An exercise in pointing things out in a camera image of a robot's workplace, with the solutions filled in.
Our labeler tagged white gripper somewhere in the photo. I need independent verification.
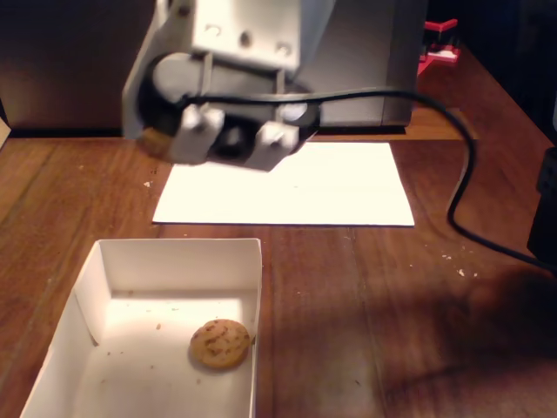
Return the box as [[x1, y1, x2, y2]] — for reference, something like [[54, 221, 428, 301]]
[[122, 0, 332, 143]]

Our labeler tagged round mini cookie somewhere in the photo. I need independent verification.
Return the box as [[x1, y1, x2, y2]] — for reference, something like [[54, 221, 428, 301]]
[[189, 319, 252, 372], [142, 125, 171, 157]]

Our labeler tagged white cardboard box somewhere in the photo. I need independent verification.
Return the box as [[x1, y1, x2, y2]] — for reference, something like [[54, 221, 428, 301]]
[[19, 237, 265, 418]]

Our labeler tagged white paper sheet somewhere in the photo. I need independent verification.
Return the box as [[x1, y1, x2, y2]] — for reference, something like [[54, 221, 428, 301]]
[[151, 141, 415, 228]]

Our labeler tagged grey metal case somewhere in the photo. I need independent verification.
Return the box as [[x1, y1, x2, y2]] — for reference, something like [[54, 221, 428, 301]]
[[0, 0, 426, 130]]

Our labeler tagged red plastic object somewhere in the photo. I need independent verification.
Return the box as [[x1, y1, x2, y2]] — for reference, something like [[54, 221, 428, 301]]
[[417, 17, 462, 78]]

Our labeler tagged black stand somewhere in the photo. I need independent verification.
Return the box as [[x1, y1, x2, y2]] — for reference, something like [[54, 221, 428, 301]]
[[527, 147, 557, 271]]

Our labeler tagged black oval wrist camera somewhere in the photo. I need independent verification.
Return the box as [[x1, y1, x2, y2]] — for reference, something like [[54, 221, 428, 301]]
[[138, 51, 323, 173]]

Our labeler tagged black camera cable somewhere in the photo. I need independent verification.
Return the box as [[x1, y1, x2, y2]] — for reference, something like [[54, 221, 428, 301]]
[[176, 88, 557, 273]]

